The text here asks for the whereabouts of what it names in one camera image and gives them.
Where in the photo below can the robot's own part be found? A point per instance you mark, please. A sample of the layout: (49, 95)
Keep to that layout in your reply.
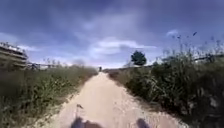
(77, 123)
(142, 124)

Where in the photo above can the pale gravel dirt path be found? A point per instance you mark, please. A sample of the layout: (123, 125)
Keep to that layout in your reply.
(104, 100)

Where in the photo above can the dark round tree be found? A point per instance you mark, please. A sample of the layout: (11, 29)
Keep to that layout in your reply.
(138, 58)

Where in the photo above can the tall weeds verge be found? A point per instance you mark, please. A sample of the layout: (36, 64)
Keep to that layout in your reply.
(180, 83)
(33, 90)

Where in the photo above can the pale multi-storey building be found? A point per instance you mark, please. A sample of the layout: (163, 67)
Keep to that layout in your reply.
(11, 55)

